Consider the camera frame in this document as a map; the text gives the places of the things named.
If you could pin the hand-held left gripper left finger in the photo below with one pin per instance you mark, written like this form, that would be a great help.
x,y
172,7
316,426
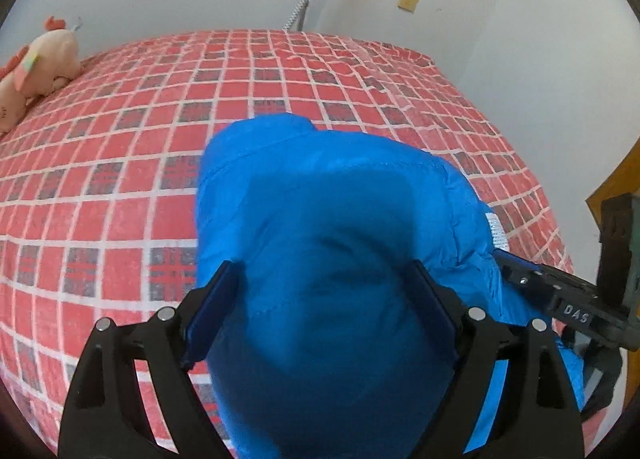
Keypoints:
x,y
210,311

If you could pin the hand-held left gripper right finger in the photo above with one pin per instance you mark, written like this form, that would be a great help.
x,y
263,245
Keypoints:
x,y
434,304

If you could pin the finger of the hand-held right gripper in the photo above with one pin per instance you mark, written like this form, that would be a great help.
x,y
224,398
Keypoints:
x,y
525,279

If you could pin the blue puffer jacket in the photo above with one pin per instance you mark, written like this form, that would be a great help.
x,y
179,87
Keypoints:
x,y
330,239

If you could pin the brown wooden furniture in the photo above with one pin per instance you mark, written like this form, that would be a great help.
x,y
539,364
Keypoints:
x,y
617,179

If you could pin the red plaid bed sheet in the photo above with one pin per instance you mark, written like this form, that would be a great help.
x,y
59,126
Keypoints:
x,y
150,139

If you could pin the pink unicorn plush toy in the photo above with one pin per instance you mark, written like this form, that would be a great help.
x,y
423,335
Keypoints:
x,y
35,74

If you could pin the yellowed wall socket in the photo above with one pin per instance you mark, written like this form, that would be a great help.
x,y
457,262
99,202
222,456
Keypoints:
x,y
407,1

